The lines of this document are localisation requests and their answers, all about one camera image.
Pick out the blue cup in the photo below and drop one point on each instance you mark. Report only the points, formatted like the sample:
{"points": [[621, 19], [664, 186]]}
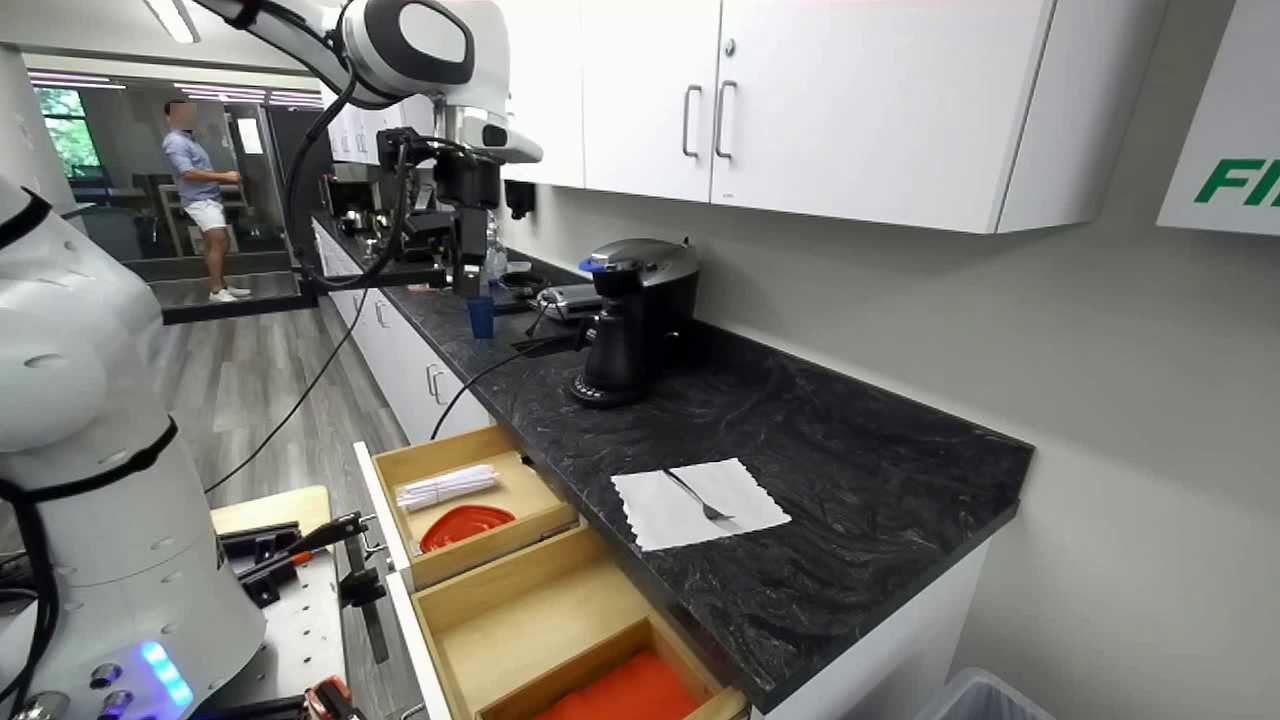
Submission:
{"points": [[481, 318]]}

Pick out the black coffee maker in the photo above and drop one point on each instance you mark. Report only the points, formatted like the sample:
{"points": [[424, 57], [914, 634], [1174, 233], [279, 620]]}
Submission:
{"points": [[645, 302]]}

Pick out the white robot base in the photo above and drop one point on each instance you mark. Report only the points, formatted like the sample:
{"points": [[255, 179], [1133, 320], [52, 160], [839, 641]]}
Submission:
{"points": [[130, 605]]}

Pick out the open wooden drawer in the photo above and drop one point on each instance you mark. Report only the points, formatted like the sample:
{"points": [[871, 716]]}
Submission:
{"points": [[536, 510], [516, 634]]}

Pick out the silver fork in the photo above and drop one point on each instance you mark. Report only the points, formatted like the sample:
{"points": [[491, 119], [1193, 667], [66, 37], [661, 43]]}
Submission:
{"points": [[708, 510]]}

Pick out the orange cloth in drawer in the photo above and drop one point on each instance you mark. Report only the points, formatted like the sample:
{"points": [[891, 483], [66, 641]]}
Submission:
{"points": [[634, 689]]}

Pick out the white upper cabinets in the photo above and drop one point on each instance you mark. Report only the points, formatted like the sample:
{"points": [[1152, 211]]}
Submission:
{"points": [[976, 119]]}

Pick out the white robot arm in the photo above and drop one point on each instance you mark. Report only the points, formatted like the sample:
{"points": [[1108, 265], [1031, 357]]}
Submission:
{"points": [[380, 52]]}

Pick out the white sign green letters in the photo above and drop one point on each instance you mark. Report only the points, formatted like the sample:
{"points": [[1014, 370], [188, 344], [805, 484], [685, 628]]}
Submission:
{"points": [[1230, 160]]}

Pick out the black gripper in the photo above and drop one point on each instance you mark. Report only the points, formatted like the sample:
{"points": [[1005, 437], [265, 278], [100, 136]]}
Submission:
{"points": [[443, 201]]}

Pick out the white paper napkin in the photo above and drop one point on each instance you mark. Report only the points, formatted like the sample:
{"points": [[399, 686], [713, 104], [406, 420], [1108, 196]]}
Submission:
{"points": [[692, 507]]}

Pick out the white rolled towel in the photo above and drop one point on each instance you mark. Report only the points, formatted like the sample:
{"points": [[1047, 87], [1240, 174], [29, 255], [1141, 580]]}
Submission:
{"points": [[447, 484]]}

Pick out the right open wooden drawer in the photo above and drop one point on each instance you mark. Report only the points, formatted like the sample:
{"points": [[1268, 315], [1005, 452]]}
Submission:
{"points": [[516, 634]]}

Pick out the red collapsible bowl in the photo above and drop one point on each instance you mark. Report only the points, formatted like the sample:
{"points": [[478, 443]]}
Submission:
{"points": [[460, 525]]}

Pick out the left open wooden drawer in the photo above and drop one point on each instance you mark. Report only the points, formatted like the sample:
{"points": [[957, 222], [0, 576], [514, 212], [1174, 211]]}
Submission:
{"points": [[536, 510]]}

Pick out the person in blue shirt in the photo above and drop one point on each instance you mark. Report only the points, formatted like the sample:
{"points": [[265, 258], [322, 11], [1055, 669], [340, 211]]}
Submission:
{"points": [[197, 186]]}

